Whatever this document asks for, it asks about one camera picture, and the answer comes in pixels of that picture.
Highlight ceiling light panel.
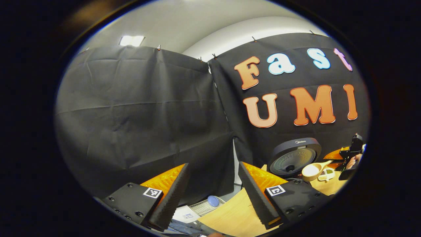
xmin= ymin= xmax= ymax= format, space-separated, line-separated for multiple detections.
xmin=118 ymin=35 xmax=146 ymax=47

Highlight white box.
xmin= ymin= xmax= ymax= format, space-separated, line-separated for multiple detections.
xmin=172 ymin=205 xmax=202 ymax=224

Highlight person's blue jeans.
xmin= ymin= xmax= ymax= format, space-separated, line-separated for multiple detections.
xmin=166 ymin=219 xmax=211 ymax=236

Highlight wooden spoon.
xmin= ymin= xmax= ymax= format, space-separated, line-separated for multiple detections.
xmin=301 ymin=160 xmax=334 ymax=182

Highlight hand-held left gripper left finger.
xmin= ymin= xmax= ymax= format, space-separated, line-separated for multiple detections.
xmin=93 ymin=163 xmax=189 ymax=232

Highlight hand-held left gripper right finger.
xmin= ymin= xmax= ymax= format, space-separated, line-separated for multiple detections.
xmin=238 ymin=161 xmax=331 ymax=231

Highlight black backdrop cloth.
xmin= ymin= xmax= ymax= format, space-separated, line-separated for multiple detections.
xmin=54 ymin=32 xmax=370 ymax=206

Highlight black and silver rice cooker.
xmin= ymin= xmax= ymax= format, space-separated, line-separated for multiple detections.
xmin=267 ymin=137 xmax=323 ymax=185

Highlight white divided bean tray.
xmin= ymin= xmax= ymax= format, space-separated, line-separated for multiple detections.
xmin=317 ymin=167 xmax=336 ymax=182

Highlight white wire rack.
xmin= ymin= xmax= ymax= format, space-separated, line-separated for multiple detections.
xmin=190 ymin=197 xmax=226 ymax=217

